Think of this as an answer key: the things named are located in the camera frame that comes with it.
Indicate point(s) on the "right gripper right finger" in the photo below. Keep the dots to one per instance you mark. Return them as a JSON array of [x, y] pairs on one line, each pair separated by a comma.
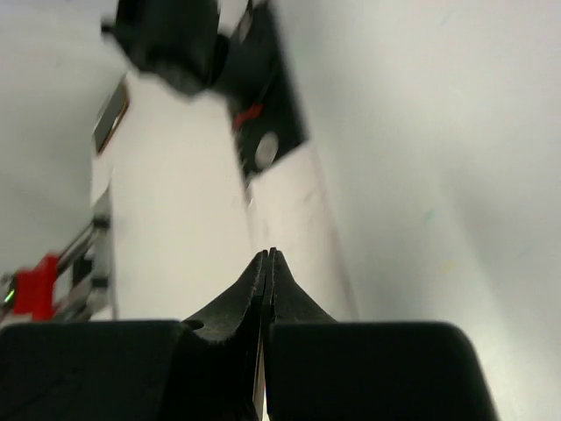
[[320, 369]]

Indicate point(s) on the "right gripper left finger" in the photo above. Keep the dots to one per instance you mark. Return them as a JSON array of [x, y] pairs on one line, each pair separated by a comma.
[[205, 367]]

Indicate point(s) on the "red white background device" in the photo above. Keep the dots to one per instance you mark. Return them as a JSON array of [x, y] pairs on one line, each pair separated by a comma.
[[30, 291]]

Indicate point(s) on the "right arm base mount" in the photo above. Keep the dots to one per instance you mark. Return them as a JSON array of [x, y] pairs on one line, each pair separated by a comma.
[[266, 119]]

